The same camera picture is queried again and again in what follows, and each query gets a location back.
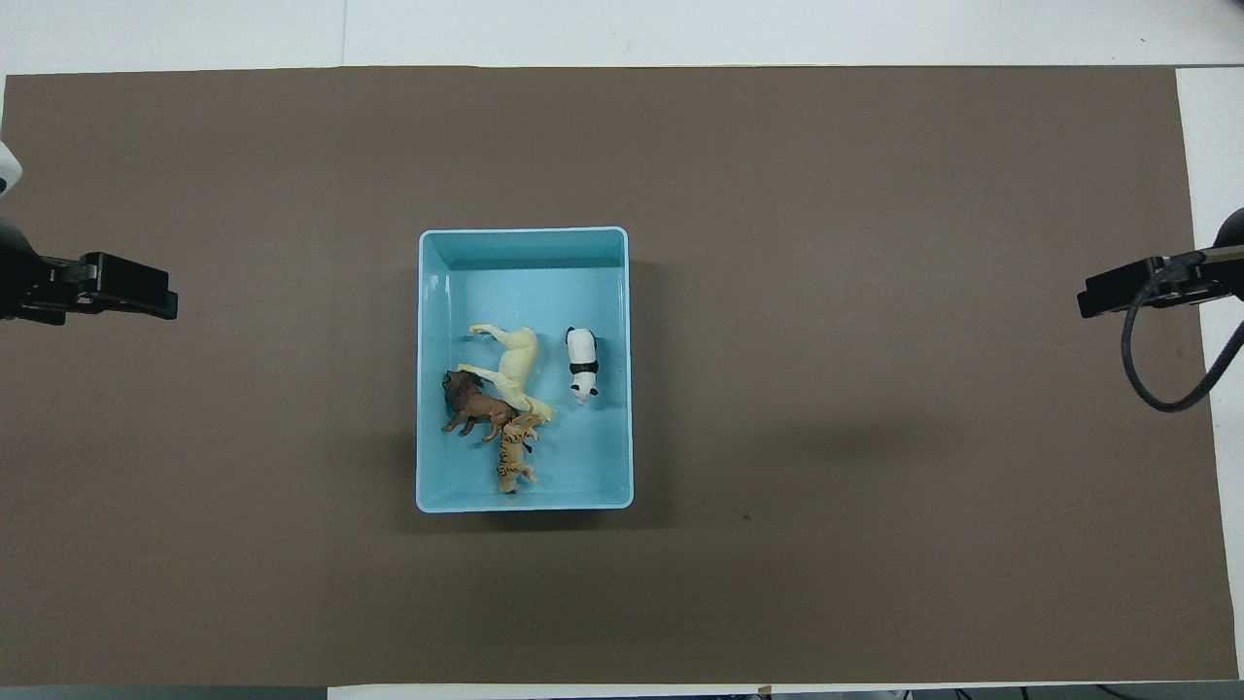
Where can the cream horse toy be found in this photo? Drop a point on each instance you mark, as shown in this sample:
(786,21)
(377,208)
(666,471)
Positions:
(515,365)

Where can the light blue storage box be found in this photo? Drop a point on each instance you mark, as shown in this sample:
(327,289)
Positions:
(525,282)

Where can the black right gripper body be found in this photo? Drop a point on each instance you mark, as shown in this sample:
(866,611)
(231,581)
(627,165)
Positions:
(1210,272)

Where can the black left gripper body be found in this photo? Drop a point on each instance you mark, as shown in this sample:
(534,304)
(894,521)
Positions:
(34,287)

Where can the brown lion toy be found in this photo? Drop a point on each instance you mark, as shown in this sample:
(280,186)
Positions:
(471,403)

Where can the orange striped tiger toy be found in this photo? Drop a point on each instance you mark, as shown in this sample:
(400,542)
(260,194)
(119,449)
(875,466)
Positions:
(513,457)

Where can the brown table mat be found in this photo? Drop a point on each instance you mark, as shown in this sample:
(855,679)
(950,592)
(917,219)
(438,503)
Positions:
(875,175)

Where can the black and white panda toy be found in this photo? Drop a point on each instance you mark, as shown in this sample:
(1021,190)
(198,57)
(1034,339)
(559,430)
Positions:
(582,365)

